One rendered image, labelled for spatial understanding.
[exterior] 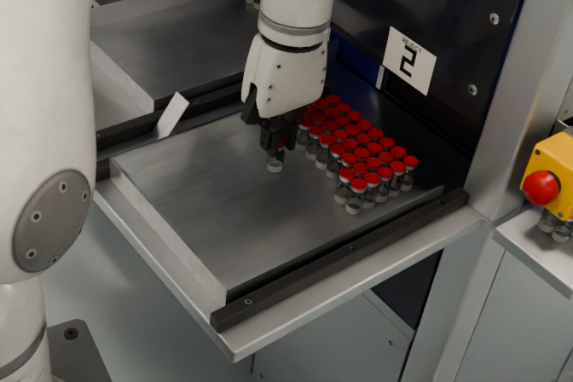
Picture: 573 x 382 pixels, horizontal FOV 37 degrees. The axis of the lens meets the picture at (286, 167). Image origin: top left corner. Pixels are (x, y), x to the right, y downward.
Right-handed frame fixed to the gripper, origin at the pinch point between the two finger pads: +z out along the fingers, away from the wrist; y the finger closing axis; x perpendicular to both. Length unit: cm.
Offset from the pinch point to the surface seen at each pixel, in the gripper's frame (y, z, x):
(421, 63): -17.7, -9.2, 5.9
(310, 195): -0.9, 5.6, 6.8
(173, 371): -8, 94, -34
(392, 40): -17.7, -9.6, 0.3
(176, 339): -14, 94, -41
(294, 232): 5.1, 5.6, 11.1
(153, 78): 3.1, 5.5, -26.0
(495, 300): -27.5, 26.3, 23.0
